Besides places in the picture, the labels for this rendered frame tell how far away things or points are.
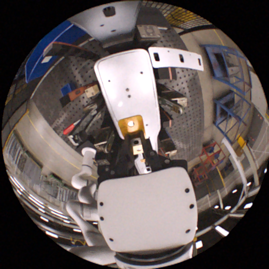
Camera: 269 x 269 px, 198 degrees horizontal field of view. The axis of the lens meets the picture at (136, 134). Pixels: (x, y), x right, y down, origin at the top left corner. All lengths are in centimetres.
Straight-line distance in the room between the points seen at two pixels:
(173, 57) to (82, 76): 62
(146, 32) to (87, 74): 53
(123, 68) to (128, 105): 17
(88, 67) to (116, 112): 47
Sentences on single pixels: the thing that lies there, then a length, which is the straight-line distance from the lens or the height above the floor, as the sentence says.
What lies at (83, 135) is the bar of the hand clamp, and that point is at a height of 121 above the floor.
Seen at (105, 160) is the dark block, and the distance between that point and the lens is 46.
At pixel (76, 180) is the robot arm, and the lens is 79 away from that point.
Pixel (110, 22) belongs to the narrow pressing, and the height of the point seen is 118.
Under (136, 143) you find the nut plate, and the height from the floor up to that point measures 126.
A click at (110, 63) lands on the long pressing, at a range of 38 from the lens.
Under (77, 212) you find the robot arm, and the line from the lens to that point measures 46.
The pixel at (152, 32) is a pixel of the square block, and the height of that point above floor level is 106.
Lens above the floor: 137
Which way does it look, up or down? 50 degrees down
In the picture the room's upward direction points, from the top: 171 degrees clockwise
